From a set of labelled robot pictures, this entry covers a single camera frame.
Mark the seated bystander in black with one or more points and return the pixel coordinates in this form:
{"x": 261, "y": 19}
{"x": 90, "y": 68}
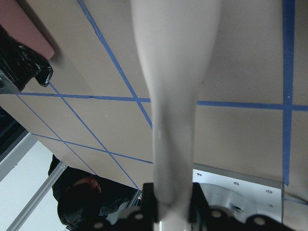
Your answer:
{"x": 82, "y": 196}

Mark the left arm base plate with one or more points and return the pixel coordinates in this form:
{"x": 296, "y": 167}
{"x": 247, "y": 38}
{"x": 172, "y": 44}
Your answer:
{"x": 243, "y": 195}

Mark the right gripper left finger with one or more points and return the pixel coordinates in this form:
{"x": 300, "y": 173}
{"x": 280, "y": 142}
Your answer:
{"x": 138, "y": 218}

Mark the pink bin with black bag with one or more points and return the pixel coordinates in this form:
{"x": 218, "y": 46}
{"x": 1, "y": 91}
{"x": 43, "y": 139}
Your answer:
{"x": 24, "y": 52}

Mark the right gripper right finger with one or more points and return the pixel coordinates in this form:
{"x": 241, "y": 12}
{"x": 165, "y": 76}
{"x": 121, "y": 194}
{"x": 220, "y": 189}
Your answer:
{"x": 204, "y": 217}

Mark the beige hand brush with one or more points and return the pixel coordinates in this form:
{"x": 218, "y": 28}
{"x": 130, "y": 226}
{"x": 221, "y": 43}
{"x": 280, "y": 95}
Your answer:
{"x": 174, "y": 40}

